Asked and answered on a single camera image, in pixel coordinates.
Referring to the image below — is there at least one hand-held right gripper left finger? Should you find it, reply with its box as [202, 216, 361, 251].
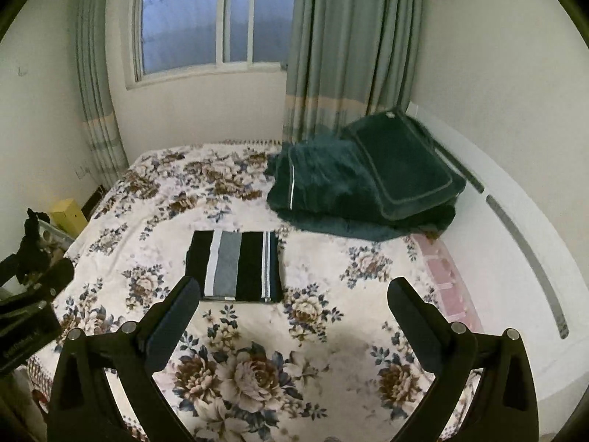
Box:
[48, 276, 203, 442]

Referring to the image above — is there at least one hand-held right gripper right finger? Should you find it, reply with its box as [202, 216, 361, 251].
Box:
[387, 277, 540, 442]

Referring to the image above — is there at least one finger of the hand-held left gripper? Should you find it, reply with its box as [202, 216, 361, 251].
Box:
[16, 208, 52, 283]

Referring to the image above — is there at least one striped black white grey garment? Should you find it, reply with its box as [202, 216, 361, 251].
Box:
[185, 229, 283, 304]

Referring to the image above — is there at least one white plastic basket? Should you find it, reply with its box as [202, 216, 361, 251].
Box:
[39, 220, 77, 252]

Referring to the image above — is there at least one yellow box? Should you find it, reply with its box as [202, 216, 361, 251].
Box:
[50, 199, 88, 234]

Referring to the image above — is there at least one pink mattress cover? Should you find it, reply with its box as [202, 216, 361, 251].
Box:
[409, 234, 484, 332]

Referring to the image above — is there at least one white bed headboard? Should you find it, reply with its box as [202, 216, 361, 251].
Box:
[405, 101, 589, 401]

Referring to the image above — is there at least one white floral bed sheet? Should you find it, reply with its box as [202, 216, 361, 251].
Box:
[28, 140, 484, 442]

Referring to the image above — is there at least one dark green pillow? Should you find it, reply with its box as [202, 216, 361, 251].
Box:
[341, 110, 468, 220]

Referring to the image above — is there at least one grey-green curtain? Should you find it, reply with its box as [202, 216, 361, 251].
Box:
[74, 0, 130, 190]
[282, 0, 424, 143]

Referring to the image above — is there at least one dark green blanket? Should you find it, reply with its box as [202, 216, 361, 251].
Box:
[264, 133, 457, 243]

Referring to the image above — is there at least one white framed window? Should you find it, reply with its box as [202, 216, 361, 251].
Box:
[133, 0, 296, 89]

